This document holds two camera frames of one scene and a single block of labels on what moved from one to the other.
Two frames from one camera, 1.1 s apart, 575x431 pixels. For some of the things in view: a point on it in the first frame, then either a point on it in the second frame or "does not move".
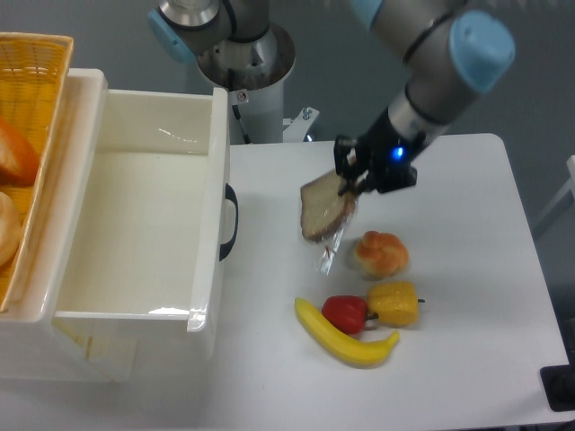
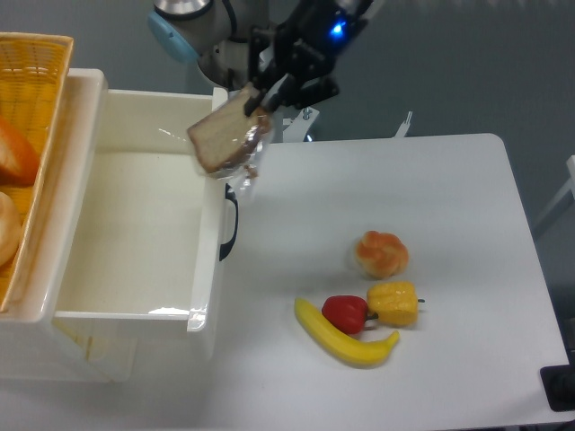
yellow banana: [337, 344] does not move
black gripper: [384, 153] to [306, 46]
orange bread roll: [381, 254] does not move
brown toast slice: [324, 210] to [228, 140]
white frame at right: [570, 186] does not move
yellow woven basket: [34, 70] does not move
